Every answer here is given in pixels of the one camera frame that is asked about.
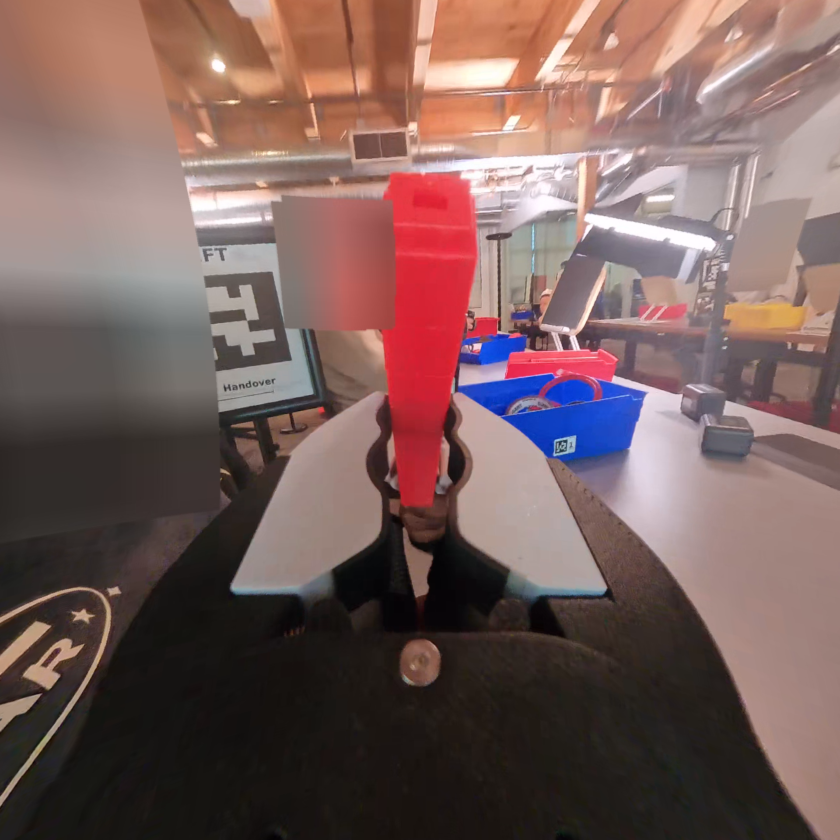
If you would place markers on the red plastic stick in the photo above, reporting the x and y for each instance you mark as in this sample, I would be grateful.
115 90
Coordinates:
426 315

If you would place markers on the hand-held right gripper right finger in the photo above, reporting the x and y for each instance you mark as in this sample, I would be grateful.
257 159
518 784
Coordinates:
518 525

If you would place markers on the small blue plastic bin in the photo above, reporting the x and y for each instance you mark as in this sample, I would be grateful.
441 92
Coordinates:
492 351

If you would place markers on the black light stand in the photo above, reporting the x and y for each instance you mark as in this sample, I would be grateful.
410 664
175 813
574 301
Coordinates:
718 328

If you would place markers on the red plastic bin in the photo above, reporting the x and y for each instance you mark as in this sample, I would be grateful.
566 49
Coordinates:
558 364

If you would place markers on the black studio light panel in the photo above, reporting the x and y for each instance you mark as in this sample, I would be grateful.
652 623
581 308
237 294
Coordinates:
649 253

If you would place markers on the yellow plastic bin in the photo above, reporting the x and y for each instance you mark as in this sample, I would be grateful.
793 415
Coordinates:
764 316

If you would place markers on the ceiling air vent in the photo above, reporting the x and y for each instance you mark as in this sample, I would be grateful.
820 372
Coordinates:
379 144

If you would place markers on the wooden work table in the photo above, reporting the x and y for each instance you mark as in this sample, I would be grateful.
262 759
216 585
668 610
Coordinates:
663 328

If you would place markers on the smartphone on stand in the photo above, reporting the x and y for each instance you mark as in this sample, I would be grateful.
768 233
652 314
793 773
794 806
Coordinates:
574 292

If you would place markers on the framed marker sign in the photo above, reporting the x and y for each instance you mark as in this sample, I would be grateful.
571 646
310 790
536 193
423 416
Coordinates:
249 367

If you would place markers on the silver ventilation duct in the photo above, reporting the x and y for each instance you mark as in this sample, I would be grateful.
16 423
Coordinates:
275 157

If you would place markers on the black floor lamp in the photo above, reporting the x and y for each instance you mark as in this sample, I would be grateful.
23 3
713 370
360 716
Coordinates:
501 275

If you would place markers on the large blue plastic bin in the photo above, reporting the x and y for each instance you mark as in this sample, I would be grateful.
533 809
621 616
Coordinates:
590 426

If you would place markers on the blue white tape roll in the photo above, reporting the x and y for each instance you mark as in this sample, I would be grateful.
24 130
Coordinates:
528 405

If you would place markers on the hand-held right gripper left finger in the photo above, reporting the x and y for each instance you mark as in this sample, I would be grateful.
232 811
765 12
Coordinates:
315 518

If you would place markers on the cardboard box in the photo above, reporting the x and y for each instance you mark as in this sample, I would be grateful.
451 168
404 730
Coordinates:
823 295

